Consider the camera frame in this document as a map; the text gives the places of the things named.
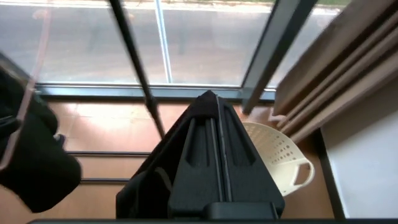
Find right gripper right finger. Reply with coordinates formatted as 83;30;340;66
216;95;286;218

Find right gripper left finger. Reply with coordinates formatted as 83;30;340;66
167;116;224;218

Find black garment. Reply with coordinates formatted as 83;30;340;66
115;90;220;218

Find black shorts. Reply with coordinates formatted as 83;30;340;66
0;52;83;214

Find pink clothes hanger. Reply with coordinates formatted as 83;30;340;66
0;0;53;170

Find white laundry basket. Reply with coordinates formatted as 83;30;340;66
241;121;315;197

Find black clothes rack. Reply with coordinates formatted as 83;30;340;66
67;0;166;184

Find window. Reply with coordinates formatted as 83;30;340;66
0;0;352;114

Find beige curtain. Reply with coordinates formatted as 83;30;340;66
273;0;398;144

